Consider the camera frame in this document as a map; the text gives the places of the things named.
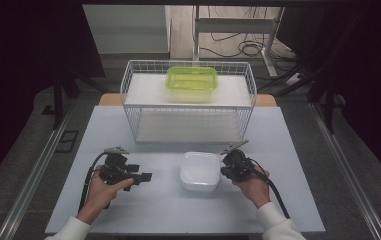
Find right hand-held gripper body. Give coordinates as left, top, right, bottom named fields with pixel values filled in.
left=219, top=139, right=256, bottom=183

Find dark curtain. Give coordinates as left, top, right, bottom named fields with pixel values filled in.
left=275, top=0, right=381, bottom=191
left=0, top=0, right=106, bottom=195

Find black stand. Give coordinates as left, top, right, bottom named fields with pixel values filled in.
left=306, top=76, right=346, bottom=135
left=51, top=71, right=109, bottom=132

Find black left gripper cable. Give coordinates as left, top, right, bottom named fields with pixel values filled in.
left=78, top=151, right=110, bottom=214

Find metal floor rail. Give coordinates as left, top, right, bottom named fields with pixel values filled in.
left=309, top=102, right=381, bottom=240
left=0, top=99, right=76, bottom=240

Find person's right hand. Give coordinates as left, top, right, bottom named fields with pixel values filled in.
left=231, top=165, right=272, bottom=210

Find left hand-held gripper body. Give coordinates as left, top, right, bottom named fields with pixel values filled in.
left=98, top=146, right=135, bottom=193

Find black floor cables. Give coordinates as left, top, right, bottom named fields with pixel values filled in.
left=199, top=6, right=299, bottom=60

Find white wire rack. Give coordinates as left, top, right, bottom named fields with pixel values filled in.
left=119, top=59, right=258, bottom=145

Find white cabinet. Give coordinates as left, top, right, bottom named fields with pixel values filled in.
left=82, top=4, right=172, bottom=55

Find person's left hand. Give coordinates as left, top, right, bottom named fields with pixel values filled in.
left=76, top=165, right=135, bottom=226

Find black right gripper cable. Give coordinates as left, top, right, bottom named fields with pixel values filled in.
left=248, top=157, right=292, bottom=220

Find clear container with green lid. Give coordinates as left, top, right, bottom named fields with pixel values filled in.
left=164, top=65, right=219, bottom=103

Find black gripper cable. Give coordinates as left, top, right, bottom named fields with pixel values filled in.
left=248, top=157, right=292, bottom=220
left=78, top=151, right=110, bottom=214

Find white metal desk frame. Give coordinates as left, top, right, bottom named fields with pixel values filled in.
left=192, top=5, right=286, bottom=78

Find wooden table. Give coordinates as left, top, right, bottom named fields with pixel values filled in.
left=98, top=92, right=278, bottom=108

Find white plastic container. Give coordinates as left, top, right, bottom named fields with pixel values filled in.
left=179, top=151, right=222, bottom=193

